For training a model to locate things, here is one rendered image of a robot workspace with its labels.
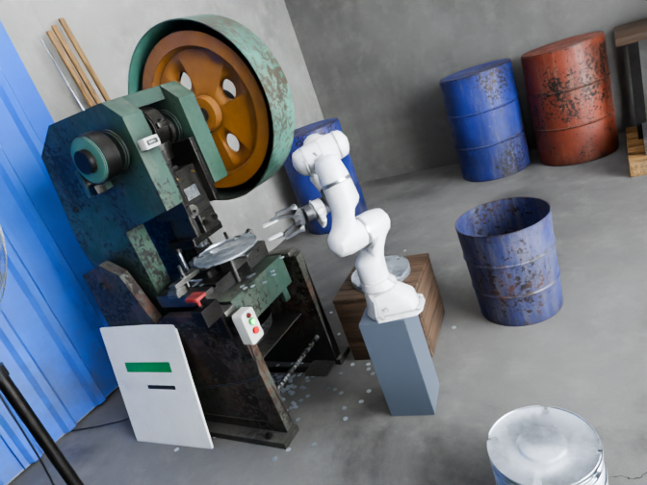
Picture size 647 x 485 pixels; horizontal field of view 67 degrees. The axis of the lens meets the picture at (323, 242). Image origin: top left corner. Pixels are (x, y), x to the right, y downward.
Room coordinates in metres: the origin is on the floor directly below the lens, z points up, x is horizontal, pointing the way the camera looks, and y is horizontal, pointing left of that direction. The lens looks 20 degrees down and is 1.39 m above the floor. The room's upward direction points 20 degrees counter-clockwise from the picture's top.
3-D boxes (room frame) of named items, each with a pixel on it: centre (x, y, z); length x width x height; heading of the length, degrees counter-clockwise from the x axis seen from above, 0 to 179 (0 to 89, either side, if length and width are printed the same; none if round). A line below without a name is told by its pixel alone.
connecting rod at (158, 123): (2.09, 0.51, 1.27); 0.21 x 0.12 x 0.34; 54
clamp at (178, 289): (1.95, 0.61, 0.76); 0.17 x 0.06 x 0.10; 144
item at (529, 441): (1.02, -0.37, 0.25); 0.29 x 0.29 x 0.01
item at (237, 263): (1.99, 0.37, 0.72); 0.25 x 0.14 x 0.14; 54
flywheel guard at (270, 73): (2.43, 0.40, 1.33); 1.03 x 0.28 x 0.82; 54
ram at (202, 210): (2.07, 0.48, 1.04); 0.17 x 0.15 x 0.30; 54
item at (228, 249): (2.02, 0.41, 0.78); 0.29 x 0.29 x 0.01
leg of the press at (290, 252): (2.39, 0.47, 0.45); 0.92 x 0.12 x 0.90; 54
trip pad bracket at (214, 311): (1.70, 0.51, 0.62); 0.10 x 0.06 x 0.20; 144
